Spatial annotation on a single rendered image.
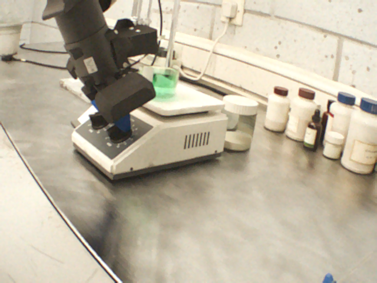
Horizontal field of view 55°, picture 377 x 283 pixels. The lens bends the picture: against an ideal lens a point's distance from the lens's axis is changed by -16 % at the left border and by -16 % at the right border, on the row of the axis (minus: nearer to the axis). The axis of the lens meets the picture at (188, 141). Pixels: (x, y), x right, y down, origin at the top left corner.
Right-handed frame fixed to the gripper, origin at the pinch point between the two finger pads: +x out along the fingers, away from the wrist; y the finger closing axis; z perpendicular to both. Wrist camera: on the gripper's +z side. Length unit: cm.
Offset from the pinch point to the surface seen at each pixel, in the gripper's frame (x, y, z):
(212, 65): 30, 45, 36
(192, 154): 11.5, -2.3, 6.7
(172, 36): 16, 44, 28
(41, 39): 48, 213, 7
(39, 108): 7.5, 29.5, -10.2
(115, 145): 4.0, -1.4, -2.5
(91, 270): 0.6, -20.9, -12.8
